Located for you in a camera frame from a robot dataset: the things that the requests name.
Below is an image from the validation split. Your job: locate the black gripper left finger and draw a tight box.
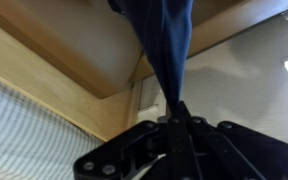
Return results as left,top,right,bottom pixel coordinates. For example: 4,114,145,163
72,101,186,180

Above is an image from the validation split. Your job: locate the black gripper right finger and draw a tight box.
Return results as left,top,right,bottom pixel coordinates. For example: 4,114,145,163
179,100,288,180

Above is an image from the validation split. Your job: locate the black item of clothing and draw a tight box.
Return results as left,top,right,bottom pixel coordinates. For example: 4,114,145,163
108,0,195,114

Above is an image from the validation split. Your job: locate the white mesh roller blind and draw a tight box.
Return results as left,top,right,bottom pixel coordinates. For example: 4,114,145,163
0,71,106,180

